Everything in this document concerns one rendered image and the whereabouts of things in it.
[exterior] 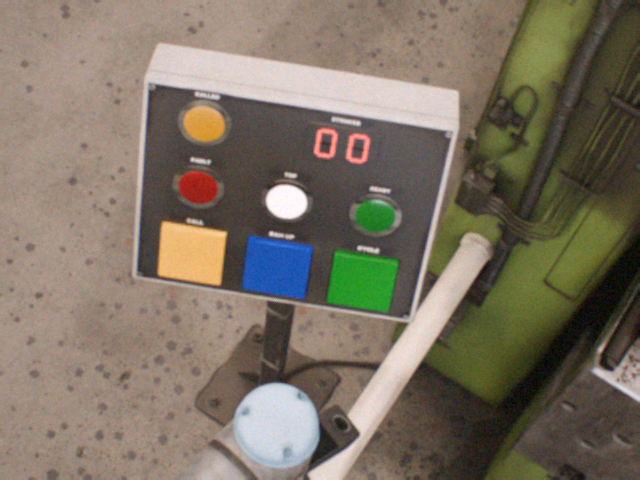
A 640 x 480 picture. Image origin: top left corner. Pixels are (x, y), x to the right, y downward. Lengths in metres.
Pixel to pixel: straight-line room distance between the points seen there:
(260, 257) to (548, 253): 0.54
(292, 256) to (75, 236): 1.19
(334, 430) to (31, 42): 1.63
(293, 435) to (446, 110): 0.43
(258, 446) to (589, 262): 0.82
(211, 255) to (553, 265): 0.60
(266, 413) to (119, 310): 1.42
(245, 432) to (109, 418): 1.35
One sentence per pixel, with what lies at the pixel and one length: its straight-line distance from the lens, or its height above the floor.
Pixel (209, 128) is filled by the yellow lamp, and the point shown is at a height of 1.16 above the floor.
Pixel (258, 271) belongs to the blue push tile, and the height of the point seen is 1.01.
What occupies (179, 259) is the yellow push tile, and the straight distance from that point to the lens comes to 1.49.
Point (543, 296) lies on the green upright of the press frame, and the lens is 1.99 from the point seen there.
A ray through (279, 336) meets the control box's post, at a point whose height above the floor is 0.42.
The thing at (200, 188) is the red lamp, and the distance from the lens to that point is 1.43.
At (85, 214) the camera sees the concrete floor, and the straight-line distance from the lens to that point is 2.62.
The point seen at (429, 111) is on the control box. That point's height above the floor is 1.19.
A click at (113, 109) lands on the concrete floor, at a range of 2.72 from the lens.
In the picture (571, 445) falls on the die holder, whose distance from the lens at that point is 1.87.
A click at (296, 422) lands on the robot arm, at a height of 1.29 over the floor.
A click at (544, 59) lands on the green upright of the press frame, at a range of 1.49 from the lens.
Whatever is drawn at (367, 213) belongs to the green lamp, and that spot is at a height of 1.09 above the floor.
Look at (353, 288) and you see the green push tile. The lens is 1.49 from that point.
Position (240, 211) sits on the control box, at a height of 1.07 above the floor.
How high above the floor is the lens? 2.39
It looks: 67 degrees down
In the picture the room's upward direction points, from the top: 12 degrees clockwise
